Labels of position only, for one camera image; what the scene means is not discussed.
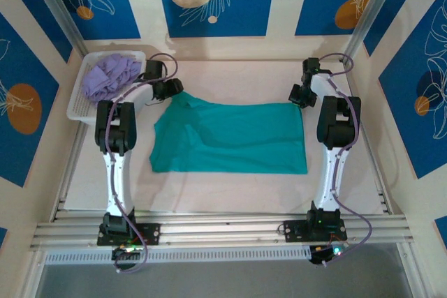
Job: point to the teal t-shirt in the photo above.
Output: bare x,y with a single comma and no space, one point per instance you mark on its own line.
237,137

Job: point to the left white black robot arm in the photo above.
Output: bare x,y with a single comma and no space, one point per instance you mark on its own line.
125,179

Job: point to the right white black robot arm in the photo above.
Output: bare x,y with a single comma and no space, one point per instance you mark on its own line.
326,183

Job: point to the purple crumpled cloth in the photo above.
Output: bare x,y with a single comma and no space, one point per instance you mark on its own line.
104,81

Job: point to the white plastic basket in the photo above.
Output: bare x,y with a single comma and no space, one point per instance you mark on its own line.
77,116

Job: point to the aluminium side rail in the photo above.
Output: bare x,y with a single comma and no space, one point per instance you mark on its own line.
377,172
66,179

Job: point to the aluminium corner post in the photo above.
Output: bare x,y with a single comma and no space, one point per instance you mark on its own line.
57,5
374,5

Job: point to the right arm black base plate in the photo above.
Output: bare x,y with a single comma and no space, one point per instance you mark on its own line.
293,230

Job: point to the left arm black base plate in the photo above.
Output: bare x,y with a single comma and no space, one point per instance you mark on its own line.
152,233

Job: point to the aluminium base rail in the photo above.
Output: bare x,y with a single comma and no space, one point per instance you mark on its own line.
216,231

